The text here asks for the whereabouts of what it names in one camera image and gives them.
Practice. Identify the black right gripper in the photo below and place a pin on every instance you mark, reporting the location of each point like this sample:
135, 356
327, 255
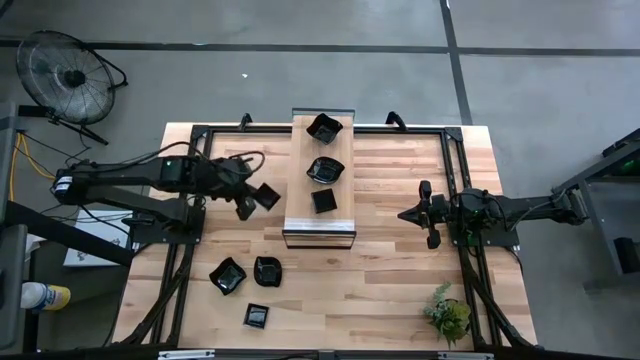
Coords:
440, 210

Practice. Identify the black metal table frame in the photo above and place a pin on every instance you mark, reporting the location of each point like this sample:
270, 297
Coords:
400, 131

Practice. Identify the grey metal stand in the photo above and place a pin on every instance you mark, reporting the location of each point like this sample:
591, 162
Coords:
600, 220

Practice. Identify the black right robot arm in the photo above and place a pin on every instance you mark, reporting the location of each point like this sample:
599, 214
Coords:
530, 209

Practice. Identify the small square black plate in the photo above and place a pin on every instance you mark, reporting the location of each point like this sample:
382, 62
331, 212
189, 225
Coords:
256, 316
269, 196
324, 201

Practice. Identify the white yellow wipes canister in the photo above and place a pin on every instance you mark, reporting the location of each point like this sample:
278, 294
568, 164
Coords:
47, 296

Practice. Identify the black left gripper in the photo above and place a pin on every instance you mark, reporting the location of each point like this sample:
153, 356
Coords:
235, 180

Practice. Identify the wavy pointed black plate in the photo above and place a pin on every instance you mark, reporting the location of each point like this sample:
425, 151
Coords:
325, 170
227, 276
325, 129

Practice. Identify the white cardboard box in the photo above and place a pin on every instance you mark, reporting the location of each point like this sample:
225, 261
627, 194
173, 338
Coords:
95, 245

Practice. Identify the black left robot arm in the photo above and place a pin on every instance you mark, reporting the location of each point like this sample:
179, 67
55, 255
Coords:
125, 172

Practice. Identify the black box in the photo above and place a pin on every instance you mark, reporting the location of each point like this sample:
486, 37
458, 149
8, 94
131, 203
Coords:
627, 255

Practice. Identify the silver metal bracket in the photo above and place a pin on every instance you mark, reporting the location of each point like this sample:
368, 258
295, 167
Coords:
465, 356
186, 354

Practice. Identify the black stand beam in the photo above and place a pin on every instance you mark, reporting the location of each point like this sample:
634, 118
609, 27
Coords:
65, 232

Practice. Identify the grey metal cart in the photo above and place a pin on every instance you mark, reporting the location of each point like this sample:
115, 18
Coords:
12, 280

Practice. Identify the black floor fan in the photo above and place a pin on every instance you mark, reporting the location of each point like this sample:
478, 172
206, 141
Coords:
67, 77

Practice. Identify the green artificial potted plant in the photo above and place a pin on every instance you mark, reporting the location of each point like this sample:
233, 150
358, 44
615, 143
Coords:
450, 317

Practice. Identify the rounded wavy black plate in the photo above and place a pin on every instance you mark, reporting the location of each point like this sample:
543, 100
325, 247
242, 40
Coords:
267, 271

